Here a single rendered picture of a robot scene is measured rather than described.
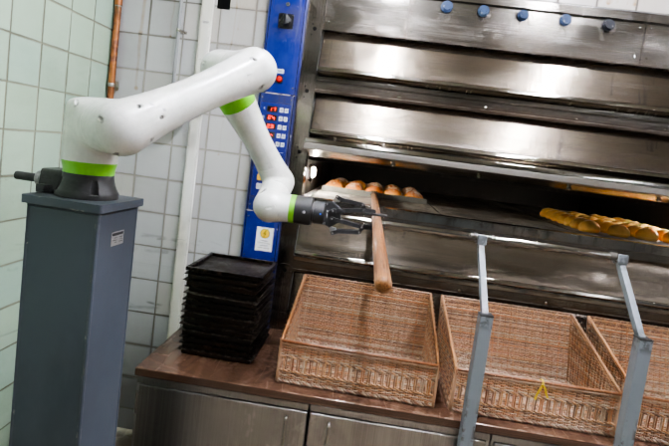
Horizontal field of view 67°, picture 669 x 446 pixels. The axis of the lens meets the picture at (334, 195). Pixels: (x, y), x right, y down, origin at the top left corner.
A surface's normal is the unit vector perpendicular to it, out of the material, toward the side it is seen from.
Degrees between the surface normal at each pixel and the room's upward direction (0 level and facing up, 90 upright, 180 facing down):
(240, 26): 90
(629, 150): 70
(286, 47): 90
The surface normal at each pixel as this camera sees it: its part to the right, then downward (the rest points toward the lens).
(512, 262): -0.03, -0.26
